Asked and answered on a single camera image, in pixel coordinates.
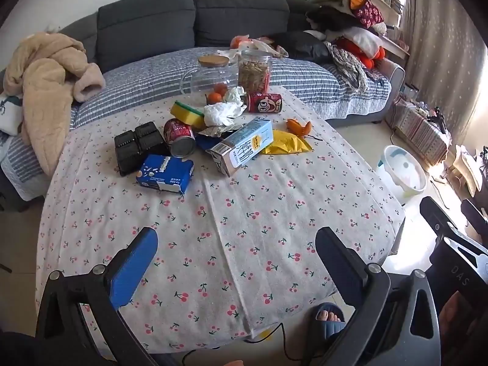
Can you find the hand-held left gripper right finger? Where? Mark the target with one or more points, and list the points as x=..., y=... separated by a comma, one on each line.
x=337, y=259

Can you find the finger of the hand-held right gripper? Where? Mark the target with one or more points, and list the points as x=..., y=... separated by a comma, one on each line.
x=474, y=213
x=434, y=213

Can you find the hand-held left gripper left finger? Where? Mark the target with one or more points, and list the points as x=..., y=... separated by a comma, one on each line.
x=133, y=263

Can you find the white plastic bucket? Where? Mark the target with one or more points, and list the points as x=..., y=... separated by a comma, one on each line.
x=400, y=175

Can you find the yellow packet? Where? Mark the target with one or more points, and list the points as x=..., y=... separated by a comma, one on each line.
x=286, y=143

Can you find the white tissue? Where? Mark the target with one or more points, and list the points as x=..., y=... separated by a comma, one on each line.
x=221, y=113

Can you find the printed paper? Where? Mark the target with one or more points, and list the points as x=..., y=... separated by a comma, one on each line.
x=234, y=93

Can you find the beige cloth bag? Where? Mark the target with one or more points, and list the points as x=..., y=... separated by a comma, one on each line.
x=467, y=171

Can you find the person's foot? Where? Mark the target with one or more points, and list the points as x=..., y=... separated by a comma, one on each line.
x=329, y=317

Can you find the blue slipper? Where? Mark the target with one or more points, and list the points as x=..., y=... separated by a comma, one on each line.
x=328, y=331

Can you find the striped cloth covered box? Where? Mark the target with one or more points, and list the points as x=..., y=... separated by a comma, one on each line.
x=415, y=129

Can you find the cherry print tablecloth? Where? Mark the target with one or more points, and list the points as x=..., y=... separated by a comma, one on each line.
x=247, y=236

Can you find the blue cardboard box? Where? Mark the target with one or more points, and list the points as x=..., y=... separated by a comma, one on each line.
x=164, y=171

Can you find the black ribbed box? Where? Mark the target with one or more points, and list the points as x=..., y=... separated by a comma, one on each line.
x=127, y=152
x=152, y=137

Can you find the blue wrapper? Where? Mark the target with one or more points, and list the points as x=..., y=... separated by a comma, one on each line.
x=204, y=144

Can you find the orange peel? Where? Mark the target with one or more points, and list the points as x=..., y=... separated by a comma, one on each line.
x=297, y=126

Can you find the red drink can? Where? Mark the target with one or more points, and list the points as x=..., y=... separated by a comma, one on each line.
x=177, y=131

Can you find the light blue milk carton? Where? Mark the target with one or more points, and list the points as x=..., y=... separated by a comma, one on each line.
x=244, y=145

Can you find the crumpled snack wrapper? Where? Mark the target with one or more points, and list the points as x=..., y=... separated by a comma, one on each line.
x=213, y=131

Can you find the yellow and green sponge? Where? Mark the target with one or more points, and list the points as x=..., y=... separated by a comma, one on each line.
x=183, y=110

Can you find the beige patterned curtain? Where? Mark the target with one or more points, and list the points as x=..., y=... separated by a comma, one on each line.
x=446, y=45

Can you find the orange plush toy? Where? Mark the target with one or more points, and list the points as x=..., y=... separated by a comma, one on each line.
x=366, y=59

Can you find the patterned grey scarf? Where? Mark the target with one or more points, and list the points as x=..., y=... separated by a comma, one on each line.
x=349, y=66

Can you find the red can with cartoon face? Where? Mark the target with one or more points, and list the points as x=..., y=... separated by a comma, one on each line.
x=263, y=103

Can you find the tangerine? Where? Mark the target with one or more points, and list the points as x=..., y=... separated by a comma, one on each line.
x=214, y=98
x=220, y=88

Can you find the grey striped quilt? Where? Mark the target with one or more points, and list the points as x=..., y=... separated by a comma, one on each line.
x=152, y=76

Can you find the white folded cloth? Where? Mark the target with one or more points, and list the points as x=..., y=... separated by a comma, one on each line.
x=362, y=38

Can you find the white printed pillow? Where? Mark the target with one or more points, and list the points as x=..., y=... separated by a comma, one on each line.
x=9, y=114

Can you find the glass pitcher with wooden lid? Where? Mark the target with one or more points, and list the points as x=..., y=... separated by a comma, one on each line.
x=207, y=76

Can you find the beige fleece coat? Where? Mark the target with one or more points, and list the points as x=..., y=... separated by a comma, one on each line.
x=42, y=84

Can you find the clear plastic nut jar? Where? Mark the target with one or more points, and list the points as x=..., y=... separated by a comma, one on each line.
x=253, y=72

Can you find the black cushion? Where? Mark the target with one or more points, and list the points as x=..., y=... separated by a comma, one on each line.
x=305, y=45

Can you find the dark red floral cloth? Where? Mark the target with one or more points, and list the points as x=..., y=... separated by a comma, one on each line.
x=364, y=7

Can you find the black fuzzy garment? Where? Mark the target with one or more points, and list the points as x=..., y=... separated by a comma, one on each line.
x=328, y=19

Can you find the white and orange baby clothes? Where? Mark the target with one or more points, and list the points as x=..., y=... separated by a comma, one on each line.
x=263, y=44

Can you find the dark grey sofa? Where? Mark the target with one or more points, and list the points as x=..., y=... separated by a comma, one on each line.
x=145, y=26

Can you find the folded beige cloth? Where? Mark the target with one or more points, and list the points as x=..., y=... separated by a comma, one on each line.
x=328, y=0

